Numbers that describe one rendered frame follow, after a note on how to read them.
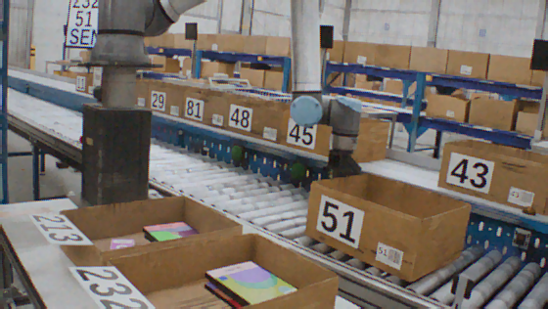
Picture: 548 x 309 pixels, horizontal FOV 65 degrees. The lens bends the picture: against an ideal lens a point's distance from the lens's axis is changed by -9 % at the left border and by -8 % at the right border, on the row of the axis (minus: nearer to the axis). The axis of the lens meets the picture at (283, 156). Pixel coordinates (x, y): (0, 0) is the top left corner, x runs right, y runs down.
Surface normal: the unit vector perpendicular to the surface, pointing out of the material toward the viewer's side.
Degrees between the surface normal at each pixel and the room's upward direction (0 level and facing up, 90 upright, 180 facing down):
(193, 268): 89
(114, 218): 89
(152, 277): 89
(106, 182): 90
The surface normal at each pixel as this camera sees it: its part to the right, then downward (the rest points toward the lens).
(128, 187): 0.66, 0.22
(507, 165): -0.68, 0.07
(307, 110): -0.14, 0.22
